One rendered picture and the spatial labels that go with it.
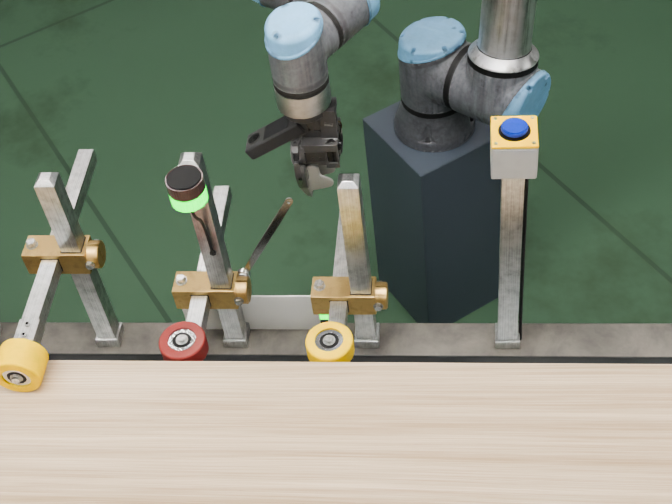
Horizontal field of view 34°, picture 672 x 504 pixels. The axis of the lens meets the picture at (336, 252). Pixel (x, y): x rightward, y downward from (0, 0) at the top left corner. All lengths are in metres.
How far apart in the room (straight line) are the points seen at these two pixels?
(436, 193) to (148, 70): 1.62
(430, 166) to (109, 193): 1.30
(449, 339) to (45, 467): 0.77
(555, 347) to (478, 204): 0.72
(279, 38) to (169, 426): 0.63
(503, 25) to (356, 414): 0.92
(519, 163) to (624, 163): 1.75
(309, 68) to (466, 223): 1.09
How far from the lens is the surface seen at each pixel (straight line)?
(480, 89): 2.35
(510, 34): 2.29
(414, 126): 2.53
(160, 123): 3.68
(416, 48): 2.40
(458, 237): 2.72
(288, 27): 1.69
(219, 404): 1.78
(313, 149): 1.82
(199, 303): 1.96
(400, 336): 2.07
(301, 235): 3.21
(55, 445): 1.81
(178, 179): 1.72
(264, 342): 2.09
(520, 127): 1.66
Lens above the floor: 2.34
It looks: 48 degrees down
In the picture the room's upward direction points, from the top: 8 degrees counter-clockwise
